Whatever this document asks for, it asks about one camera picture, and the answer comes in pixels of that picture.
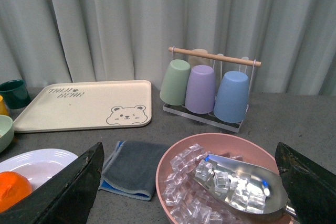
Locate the metal ice scoop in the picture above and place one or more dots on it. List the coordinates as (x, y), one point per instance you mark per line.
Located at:
(250, 191)

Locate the cream bear tray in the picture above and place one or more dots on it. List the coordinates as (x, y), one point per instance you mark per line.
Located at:
(87, 106)

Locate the light green bowl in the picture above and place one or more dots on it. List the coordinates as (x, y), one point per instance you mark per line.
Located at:
(7, 132)

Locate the purple plastic cup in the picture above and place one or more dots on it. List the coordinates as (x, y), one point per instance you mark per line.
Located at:
(201, 88)

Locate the yellow mug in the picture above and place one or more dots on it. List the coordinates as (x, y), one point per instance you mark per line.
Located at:
(3, 109)

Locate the blue plastic cup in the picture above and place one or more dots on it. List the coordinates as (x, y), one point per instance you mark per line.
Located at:
(232, 97)

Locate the white curtain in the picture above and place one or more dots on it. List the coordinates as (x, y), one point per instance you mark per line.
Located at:
(57, 41)

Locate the dark green mug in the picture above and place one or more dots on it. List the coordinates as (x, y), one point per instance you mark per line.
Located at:
(15, 94)

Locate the orange mandarin fruit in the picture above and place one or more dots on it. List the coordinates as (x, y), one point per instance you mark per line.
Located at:
(14, 188)

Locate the white round plate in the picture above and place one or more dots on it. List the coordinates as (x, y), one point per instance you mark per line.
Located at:
(40, 165)

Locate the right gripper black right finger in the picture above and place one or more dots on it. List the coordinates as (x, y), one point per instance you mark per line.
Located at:
(310, 187)

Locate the grey blue folded cloth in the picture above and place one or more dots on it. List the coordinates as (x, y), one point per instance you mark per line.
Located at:
(131, 168)

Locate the green plastic cup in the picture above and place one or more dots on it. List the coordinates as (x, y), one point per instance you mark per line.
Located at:
(173, 89)

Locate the pink bowl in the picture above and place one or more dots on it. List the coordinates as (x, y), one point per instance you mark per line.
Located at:
(216, 143)

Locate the clear fake ice cubes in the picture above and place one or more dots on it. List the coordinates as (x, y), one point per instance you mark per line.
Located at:
(189, 203)

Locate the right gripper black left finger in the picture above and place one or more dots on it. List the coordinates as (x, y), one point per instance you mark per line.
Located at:
(65, 198)

